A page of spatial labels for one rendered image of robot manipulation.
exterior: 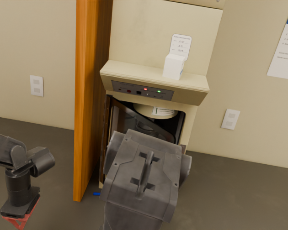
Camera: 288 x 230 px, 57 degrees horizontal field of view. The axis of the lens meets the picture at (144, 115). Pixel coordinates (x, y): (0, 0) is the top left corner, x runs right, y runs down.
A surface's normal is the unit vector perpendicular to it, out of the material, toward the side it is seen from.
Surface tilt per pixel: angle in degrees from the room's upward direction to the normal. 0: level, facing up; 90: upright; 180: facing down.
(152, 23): 90
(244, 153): 90
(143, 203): 69
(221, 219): 0
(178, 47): 90
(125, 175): 8
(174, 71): 90
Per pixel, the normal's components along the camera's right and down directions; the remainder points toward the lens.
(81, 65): -0.11, 0.46
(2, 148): 0.84, 0.04
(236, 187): 0.14, -0.87
